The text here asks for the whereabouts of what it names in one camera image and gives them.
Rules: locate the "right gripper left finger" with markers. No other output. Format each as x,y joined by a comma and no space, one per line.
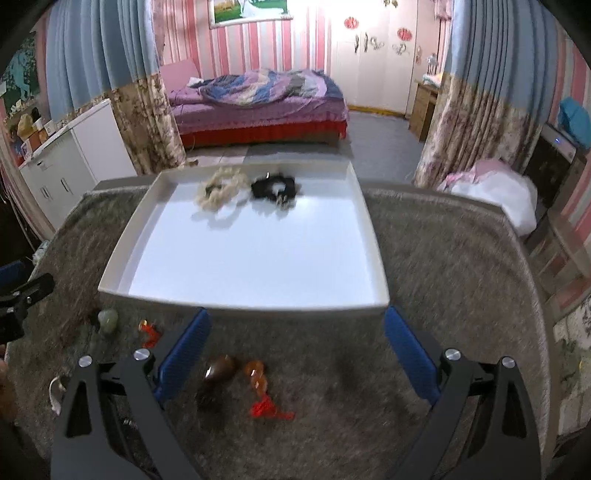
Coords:
172,358

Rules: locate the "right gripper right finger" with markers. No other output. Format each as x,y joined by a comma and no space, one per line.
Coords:
425,362

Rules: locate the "cream scrunchie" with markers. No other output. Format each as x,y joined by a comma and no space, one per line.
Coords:
223,186

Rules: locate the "black scrunchie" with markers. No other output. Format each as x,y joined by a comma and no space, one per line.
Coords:
277,188

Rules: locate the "grey shaggy rug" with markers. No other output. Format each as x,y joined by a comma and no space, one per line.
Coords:
454,269

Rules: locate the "white cabinet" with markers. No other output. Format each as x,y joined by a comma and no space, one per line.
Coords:
83,153

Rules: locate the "white shallow tray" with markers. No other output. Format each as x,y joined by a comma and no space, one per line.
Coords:
318,257

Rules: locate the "white and pink bag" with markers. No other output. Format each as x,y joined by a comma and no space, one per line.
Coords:
494,182

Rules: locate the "black appliance with panel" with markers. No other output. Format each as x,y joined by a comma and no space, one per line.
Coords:
550,163

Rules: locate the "wooden desk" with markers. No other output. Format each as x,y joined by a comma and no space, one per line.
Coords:
423,110

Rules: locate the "left blue floral curtain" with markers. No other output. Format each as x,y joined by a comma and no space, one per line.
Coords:
108,50

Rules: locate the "blue floral curtain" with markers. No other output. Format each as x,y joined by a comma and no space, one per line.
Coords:
497,88
108,50

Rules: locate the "pink headboard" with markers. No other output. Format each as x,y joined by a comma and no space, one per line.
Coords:
176,75

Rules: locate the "teal cloth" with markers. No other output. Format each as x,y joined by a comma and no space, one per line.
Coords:
575,120

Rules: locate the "right blue floral curtain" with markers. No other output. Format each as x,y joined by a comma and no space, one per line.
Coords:
497,88

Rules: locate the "bed with purple quilt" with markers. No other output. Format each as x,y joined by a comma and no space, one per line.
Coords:
260,106

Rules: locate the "white wardrobe with decals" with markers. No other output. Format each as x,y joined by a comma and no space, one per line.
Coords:
374,51

